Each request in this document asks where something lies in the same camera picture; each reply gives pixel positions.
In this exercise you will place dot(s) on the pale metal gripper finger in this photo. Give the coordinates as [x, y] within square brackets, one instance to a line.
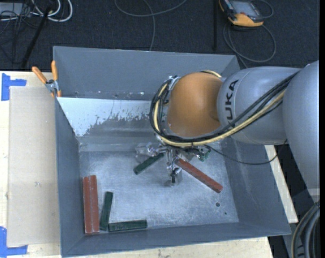
[156, 151]
[144, 147]

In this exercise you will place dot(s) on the dark green flat block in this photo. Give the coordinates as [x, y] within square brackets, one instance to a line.
[127, 225]
[147, 163]
[106, 211]

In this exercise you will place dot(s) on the red-brown flat block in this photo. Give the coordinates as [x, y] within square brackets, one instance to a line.
[202, 177]
[91, 206]

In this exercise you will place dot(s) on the grey metal bin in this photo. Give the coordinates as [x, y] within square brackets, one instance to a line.
[157, 197]

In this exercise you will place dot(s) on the pale flat board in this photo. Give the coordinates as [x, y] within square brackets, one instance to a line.
[30, 157]

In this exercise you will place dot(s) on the black cylinder on white bracket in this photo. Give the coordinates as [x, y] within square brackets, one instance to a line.
[173, 175]

